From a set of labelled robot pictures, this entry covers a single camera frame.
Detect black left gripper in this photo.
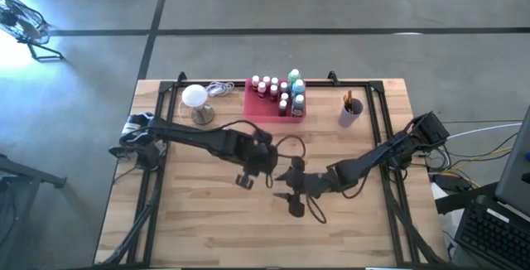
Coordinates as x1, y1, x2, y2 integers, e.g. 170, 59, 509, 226
234, 131, 279, 191

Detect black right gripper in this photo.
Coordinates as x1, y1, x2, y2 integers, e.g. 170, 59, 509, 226
272, 156, 340, 219

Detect large black paint bottle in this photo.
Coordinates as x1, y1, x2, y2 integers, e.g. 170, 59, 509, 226
291, 94, 307, 118

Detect large turquoise paint bottle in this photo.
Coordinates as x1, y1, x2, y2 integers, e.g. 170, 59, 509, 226
291, 79, 307, 98

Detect pink plastic bin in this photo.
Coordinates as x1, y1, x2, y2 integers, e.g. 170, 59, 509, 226
243, 77, 309, 124

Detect lavender plastic cup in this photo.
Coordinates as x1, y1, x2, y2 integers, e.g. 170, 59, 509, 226
338, 97, 365, 129

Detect white globe table lamp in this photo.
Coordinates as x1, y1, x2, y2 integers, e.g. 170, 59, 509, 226
181, 83, 216, 126

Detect black power strip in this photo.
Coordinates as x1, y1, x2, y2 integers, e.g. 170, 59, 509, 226
434, 172, 469, 192

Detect black computer desk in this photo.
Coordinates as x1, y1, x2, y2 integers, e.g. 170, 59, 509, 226
434, 181, 530, 270

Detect black computer keyboard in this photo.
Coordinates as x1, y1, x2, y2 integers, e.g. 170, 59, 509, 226
455, 195, 530, 269

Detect dark metal workbench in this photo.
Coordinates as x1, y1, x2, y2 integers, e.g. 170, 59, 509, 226
0, 152, 68, 270

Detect grey computer monitor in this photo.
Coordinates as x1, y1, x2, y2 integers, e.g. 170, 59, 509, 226
495, 104, 530, 218

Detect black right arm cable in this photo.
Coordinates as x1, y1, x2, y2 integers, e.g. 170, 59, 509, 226
305, 194, 329, 225

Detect white lamp power cord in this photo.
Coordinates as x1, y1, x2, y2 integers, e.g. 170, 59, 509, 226
177, 80, 236, 118

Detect yellow cable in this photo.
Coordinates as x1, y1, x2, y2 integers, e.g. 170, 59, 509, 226
430, 145, 514, 180

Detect white cable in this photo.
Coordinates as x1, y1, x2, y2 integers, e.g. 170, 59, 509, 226
446, 122, 523, 141

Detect black wire cage floor fan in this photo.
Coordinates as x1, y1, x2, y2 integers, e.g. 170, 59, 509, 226
0, 0, 65, 62

